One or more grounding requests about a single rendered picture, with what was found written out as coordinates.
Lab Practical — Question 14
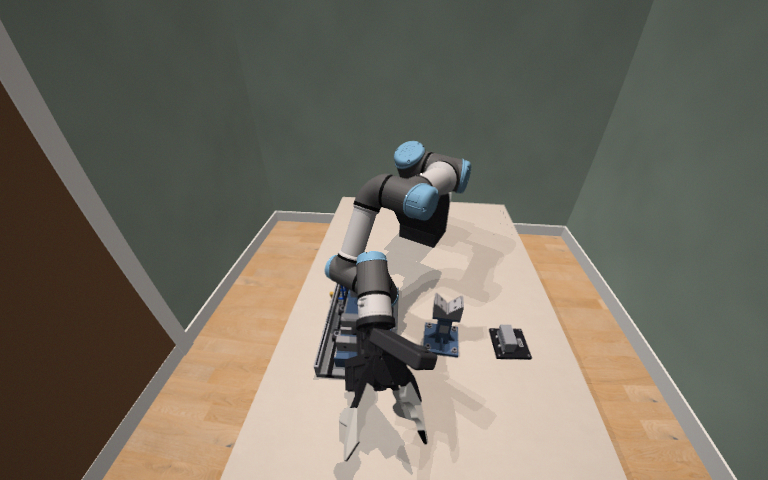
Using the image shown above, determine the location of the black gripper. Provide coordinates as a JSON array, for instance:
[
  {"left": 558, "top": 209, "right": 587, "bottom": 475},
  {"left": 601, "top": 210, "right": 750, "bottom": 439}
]
[{"left": 339, "top": 315, "right": 428, "bottom": 461}]

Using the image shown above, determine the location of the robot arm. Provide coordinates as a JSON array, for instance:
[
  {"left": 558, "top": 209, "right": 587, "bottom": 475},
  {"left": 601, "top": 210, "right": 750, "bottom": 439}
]
[{"left": 325, "top": 141, "right": 471, "bottom": 370}]

